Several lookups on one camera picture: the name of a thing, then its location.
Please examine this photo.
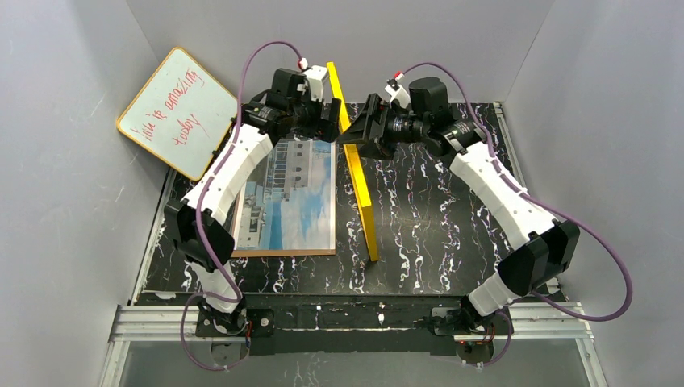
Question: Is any yellow wooden picture frame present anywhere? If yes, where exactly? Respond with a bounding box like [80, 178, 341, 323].
[326, 61, 380, 262]

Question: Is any building photo print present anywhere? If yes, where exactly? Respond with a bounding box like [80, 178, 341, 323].
[234, 137, 338, 252]

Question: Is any brown backing board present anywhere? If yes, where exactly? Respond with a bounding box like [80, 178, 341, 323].
[229, 139, 339, 259]

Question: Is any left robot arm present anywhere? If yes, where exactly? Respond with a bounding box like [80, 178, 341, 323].
[164, 65, 341, 315]

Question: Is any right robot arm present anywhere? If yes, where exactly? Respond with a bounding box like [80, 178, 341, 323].
[338, 77, 579, 325]

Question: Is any yellow-rimmed whiteboard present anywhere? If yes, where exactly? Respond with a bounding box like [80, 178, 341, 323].
[116, 47, 237, 181]

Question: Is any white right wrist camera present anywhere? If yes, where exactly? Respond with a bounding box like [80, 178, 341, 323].
[385, 72, 411, 109]

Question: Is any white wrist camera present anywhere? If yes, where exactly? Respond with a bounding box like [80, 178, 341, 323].
[385, 72, 411, 109]
[298, 57, 329, 102]

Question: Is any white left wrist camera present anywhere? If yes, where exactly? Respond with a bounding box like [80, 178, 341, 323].
[298, 57, 329, 102]

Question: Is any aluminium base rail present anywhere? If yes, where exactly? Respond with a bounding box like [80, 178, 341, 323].
[101, 293, 607, 386]

